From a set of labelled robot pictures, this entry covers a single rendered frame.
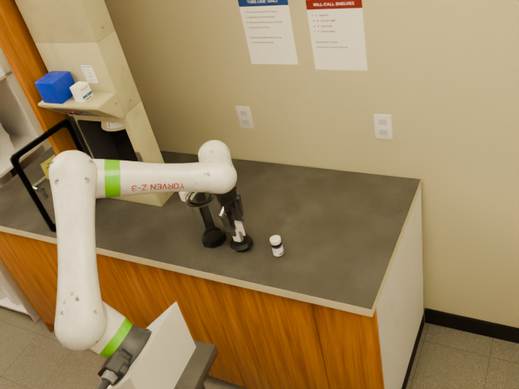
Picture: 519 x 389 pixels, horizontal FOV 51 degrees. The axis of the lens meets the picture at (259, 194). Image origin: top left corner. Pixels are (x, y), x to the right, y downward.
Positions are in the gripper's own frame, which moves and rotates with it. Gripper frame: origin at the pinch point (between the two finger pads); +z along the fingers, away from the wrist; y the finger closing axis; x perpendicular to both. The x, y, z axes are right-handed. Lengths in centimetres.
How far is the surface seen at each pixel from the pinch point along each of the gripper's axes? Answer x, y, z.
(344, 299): 46.1, 12.3, 8.6
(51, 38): -70, -12, -71
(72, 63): -65, -12, -61
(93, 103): -52, -4, -49
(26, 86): -85, -3, -55
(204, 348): 10.7, 45.3, 8.2
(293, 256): 21.3, -0.9, 8.4
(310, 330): 29.9, 11.7, 32.8
